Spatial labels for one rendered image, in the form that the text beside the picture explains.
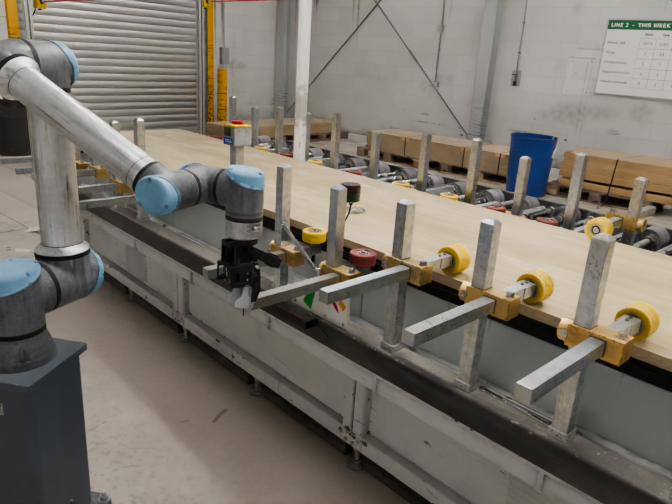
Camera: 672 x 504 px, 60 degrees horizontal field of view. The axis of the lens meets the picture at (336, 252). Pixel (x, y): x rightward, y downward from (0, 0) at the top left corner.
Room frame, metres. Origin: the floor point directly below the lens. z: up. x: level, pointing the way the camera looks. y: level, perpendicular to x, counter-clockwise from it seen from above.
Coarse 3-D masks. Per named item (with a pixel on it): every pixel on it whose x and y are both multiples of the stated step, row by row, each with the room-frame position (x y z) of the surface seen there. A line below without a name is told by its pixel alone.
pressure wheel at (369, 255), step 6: (354, 252) 1.66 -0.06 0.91; (360, 252) 1.67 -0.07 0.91; (366, 252) 1.67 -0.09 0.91; (372, 252) 1.67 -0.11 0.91; (354, 258) 1.64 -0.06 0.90; (360, 258) 1.63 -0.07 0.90; (366, 258) 1.63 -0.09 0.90; (372, 258) 1.64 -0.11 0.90; (354, 264) 1.64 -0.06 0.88; (360, 264) 1.63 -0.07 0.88; (366, 264) 1.63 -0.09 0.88; (372, 264) 1.64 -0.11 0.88
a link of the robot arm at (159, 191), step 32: (0, 64) 1.42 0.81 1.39; (32, 64) 1.47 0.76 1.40; (32, 96) 1.39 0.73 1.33; (64, 96) 1.40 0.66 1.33; (64, 128) 1.35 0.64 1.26; (96, 128) 1.34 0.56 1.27; (96, 160) 1.33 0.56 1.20; (128, 160) 1.29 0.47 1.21; (160, 192) 1.23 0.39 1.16; (192, 192) 1.30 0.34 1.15
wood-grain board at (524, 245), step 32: (160, 160) 2.95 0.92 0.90; (192, 160) 3.00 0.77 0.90; (224, 160) 3.06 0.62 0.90; (256, 160) 3.12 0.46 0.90; (288, 160) 3.19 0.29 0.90; (320, 192) 2.46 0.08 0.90; (384, 192) 2.54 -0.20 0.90; (416, 192) 2.58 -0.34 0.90; (320, 224) 1.96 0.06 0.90; (352, 224) 1.99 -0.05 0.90; (384, 224) 2.02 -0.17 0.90; (416, 224) 2.04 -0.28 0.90; (448, 224) 2.07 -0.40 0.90; (512, 224) 2.13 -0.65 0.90; (544, 224) 2.16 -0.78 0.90; (416, 256) 1.68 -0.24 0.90; (512, 256) 1.74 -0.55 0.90; (544, 256) 1.76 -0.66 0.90; (576, 256) 1.79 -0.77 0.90; (640, 256) 1.83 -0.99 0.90; (576, 288) 1.50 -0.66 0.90; (608, 288) 1.51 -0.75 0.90; (640, 288) 1.53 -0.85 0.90; (544, 320) 1.31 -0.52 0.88; (608, 320) 1.29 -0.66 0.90; (640, 352) 1.15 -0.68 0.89
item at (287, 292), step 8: (368, 272) 1.67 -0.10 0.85; (304, 280) 1.53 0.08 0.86; (312, 280) 1.53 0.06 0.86; (320, 280) 1.53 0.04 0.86; (328, 280) 1.55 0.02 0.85; (336, 280) 1.57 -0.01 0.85; (280, 288) 1.46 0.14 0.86; (288, 288) 1.46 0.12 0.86; (296, 288) 1.47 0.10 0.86; (304, 288) 1.49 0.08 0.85; (312, 288) 1.51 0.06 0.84; (264, 296) 1.40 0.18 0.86; (272, 296) 1.41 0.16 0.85; (280, 296) 1.43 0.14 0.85; (288, 296) 1.45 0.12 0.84; (296, 296) 1.47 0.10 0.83; (256, 304) 1.38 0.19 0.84; (264, 304) 1.40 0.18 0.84; (272, 304) 1.41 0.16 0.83
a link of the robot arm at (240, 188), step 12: (228, 168) 1.35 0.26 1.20; (240, 168) 1.36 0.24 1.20; (252, 168) 1.39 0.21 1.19; (228, 180) 1.34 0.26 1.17; (240, 180) 1.32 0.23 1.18; (252, 180) 1.33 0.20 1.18; (264, 180) 1.37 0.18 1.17; (216, 192) 1.35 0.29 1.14; (228, 192) 1.33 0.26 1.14; (240, 192) 1.32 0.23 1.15; (252, 192) 1.33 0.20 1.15; (228, 204) 1.34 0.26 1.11; (240, 204) 1.32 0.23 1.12; (252, 204) 1.33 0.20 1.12; (228, 216) 1.34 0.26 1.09; (240, 216) 1.32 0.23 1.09; (252, 216) 1.33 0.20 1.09
